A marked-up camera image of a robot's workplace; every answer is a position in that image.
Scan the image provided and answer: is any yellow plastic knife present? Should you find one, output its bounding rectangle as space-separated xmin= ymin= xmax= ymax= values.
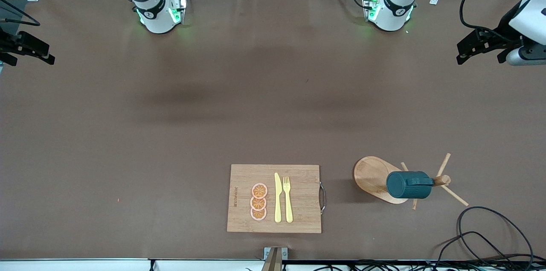
xmin=274 ymin=172 xmax=283 ymax=224

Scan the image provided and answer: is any yellow plastic fork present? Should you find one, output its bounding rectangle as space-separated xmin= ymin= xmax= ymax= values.
xmin=283 ymin=176 xmax=294 ymax=224

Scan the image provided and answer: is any brown table cover mat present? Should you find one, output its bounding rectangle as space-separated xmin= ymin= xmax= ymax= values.
xmin=0 ymin=0 xmax=546 ymax=261

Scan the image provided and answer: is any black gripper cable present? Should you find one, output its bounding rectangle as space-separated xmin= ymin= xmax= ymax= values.
xmin=459 ymin=0 xmax=519 ymax=45
xmin=0 ymin=0 xmax=41 ymax=27

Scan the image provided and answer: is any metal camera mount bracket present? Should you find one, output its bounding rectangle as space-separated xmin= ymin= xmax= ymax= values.
xmin=261 ymin=247 xmax=289 ymax=271

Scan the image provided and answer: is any teal cup yellow inside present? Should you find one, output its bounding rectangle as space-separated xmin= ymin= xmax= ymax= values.
xmin=386 ymin=171 xmax=435 ymax=200

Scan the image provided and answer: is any black looped cable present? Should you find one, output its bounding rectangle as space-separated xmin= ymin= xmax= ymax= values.
xmin=434 ymin=231 xmax=512 ymax=271
xmin=456 ymin=206 xmax=534 ymax=271

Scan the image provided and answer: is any bamboo cutting board metal handle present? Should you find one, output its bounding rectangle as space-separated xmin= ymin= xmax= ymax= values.
xmin=227 ymin=164 xmax=327 ymax=234

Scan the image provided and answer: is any white table edge rail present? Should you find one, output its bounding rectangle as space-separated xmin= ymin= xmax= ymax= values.
xmin=0 ymin=258 xmax=266 ymax=271

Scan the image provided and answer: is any wooden mug tree stand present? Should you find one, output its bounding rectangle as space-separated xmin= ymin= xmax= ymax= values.
xmin=353 ymin=153 xmax=469 ymax=211

